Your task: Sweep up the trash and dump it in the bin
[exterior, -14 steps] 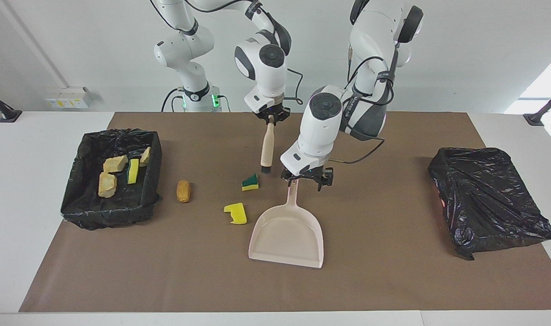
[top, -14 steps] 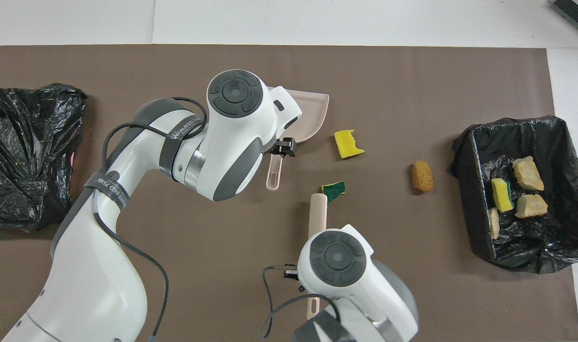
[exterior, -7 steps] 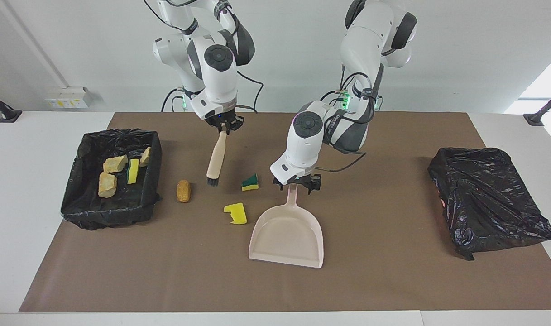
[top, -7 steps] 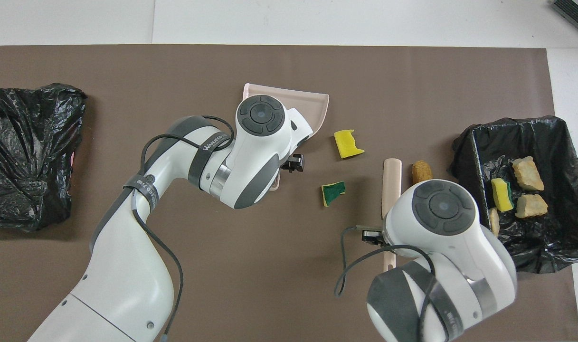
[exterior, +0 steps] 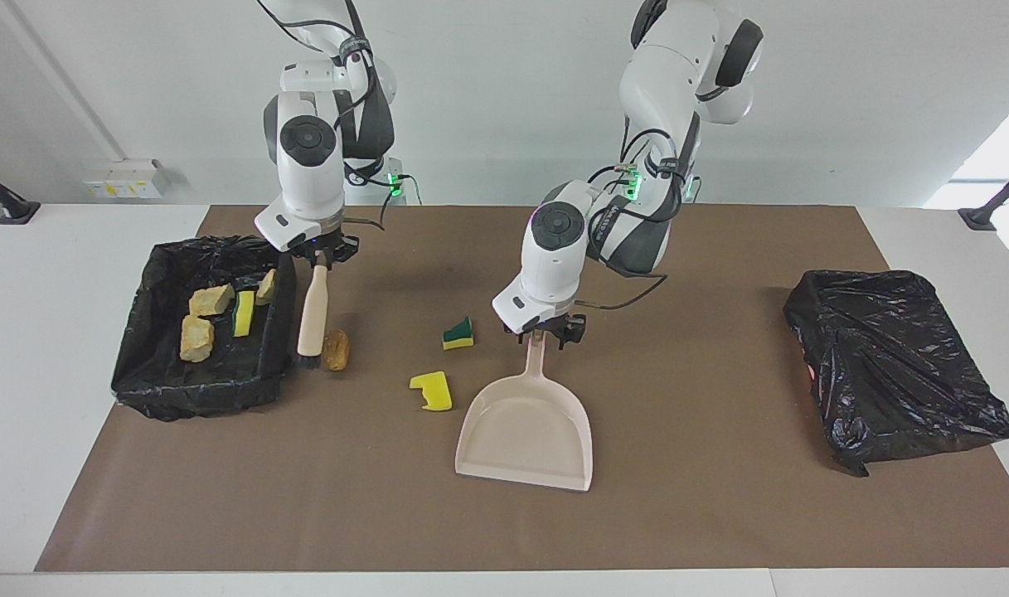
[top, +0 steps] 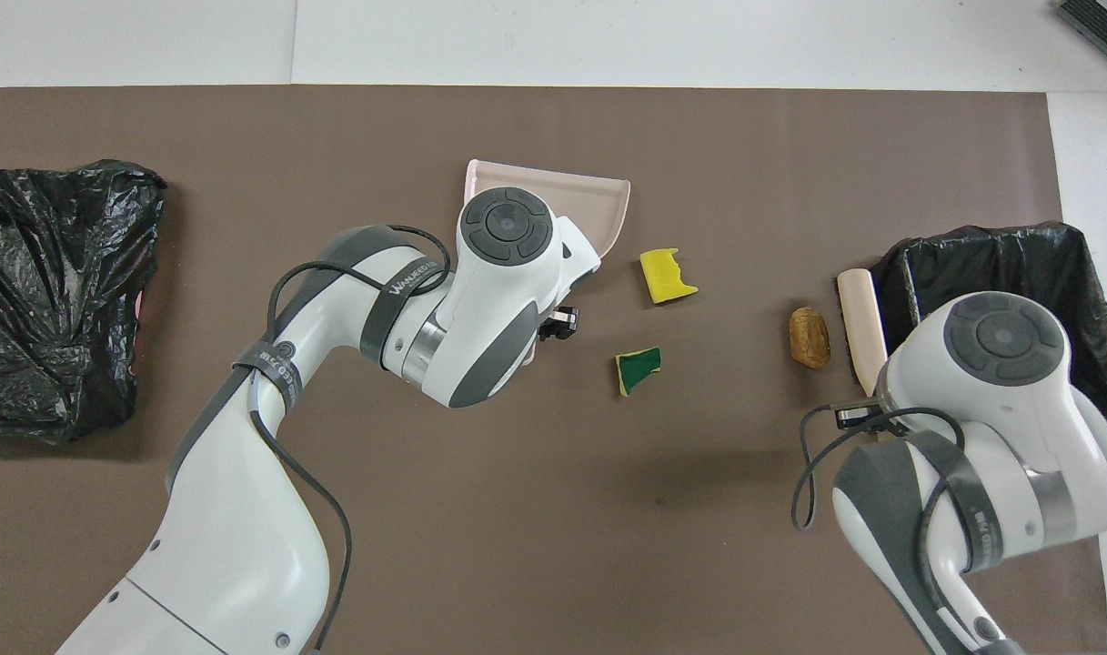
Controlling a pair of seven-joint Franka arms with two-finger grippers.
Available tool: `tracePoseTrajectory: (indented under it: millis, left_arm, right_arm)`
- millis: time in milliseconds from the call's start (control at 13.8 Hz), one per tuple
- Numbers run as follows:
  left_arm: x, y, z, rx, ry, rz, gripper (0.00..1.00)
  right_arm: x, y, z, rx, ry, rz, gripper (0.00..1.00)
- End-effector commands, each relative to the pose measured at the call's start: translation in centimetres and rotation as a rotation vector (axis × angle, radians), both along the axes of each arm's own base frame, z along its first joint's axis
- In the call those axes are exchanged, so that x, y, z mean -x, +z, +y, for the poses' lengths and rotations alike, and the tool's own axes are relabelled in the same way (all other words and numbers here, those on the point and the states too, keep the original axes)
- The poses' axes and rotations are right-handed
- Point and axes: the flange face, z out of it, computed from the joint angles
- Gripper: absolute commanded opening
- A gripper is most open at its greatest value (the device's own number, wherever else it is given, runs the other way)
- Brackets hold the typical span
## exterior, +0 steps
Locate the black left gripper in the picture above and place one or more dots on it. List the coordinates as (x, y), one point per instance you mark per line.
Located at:
(570, 325)

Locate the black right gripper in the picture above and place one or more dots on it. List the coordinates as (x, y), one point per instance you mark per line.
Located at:
(338, 245)

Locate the beige hand brush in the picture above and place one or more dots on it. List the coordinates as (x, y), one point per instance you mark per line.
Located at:
(313, 315)

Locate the pale small bread piece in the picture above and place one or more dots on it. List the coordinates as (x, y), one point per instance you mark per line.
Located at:
(266, 288)

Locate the green and yellow sponge piece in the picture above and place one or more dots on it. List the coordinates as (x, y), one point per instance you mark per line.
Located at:
(458, 336)

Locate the beige plastic dustpan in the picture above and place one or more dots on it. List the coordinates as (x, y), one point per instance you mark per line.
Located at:
(525, 431)

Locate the brown fried croquette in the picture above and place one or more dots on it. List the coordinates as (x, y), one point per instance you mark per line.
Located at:
(338, 352)

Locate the yellow sponge block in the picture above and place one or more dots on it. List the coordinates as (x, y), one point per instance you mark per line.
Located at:
(244, 313)

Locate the notched yellow sponge piece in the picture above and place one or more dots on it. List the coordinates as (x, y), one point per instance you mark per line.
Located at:
(434, 394)

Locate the striped croissant piece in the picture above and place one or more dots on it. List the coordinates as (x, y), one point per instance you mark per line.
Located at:
(196, 338)

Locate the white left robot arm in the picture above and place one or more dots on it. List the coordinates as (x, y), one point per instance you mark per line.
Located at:
(554, 249)

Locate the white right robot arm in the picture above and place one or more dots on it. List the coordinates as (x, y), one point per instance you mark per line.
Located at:
(309, 166)

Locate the open bin with black bag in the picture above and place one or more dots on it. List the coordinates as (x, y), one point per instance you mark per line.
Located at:
(222, 373)

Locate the bin covered by black bag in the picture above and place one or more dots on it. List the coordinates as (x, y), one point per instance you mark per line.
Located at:
(885, 365)

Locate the brown paper table mat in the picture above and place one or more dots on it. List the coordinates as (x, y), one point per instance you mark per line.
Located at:
(388, 514)

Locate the black clamp stand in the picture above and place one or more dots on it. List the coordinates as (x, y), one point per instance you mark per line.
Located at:
(15, 211)
(981, 217)

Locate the white wall socket box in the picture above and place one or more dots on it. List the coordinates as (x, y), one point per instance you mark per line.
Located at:
(127, 178)

